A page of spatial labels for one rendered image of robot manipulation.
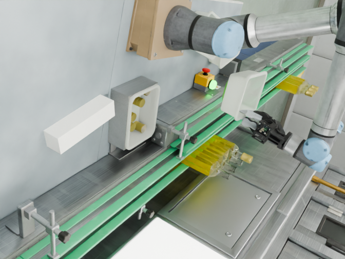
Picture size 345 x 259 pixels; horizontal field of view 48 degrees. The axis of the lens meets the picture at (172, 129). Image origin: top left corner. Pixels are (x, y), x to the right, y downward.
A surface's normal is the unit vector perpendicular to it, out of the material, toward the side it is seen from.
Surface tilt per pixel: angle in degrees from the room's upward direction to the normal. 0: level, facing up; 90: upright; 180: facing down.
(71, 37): 0
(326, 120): 83
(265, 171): 91
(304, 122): 90
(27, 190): 0
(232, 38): 7
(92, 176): 90
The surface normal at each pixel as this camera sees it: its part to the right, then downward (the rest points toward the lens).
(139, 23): -0.52, 0.22
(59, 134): 0.04, -0.77
